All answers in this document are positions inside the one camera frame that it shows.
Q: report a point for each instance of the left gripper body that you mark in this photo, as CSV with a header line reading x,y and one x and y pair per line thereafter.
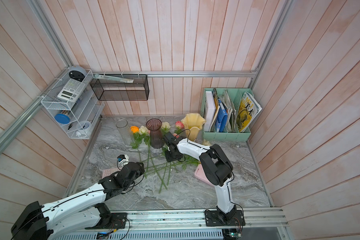
x,y
139,173

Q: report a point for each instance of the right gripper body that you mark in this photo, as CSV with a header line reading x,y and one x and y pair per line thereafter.
x,y
170,156

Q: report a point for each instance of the orange rose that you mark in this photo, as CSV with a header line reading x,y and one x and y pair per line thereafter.
x,y
136,142

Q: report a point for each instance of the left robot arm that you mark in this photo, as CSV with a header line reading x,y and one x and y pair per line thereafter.
x,y
86,209

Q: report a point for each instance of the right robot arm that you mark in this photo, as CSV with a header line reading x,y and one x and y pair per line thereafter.
x,y
219,172

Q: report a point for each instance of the pink calculator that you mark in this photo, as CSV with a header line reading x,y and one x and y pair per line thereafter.
x,y
108,172

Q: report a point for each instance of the pink rose upper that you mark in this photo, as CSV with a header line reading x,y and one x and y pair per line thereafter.
x,y
179,127

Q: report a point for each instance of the pink case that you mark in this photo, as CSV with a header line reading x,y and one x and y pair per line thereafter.
x,y
200,175

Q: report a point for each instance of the purple ribbed glass vase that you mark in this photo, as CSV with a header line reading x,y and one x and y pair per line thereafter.
x,y
156,137

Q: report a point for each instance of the yellow ruffled vase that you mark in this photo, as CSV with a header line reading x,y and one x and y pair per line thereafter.
x,y
194,122

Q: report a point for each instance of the clear glass cylinder vase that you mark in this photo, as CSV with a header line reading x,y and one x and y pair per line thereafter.
x,y
124,130

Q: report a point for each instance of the blue folder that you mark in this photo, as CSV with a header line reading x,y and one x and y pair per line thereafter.
x,y
221,120

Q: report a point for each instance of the white book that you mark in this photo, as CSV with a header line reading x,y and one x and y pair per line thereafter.
x,y
210,109

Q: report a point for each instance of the green file organizer box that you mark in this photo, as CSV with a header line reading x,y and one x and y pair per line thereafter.
x,y
228,113

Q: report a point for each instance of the blue lid jar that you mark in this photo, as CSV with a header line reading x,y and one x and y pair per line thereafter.
x,y
63,117

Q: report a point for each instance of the yellow magazine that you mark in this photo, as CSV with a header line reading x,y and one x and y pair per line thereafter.
x,y
249,108

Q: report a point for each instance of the white calculator on shelf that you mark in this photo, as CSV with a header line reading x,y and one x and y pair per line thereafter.
x,y
71,91

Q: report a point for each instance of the white strip on basket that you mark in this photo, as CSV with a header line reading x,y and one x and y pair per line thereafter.
x,y
112,78

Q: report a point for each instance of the round black white device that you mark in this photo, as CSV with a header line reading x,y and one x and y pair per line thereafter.
x,y
77,73

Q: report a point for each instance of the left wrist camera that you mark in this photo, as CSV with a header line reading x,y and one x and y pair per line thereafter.
x,y
122,160

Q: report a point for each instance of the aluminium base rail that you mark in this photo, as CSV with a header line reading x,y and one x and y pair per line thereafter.
x,y
200,224

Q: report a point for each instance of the black wire basket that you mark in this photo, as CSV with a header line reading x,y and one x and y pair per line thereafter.
x,y
114,91

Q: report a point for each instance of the white wire mesh shelf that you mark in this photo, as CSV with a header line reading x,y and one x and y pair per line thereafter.
x,y
86,108

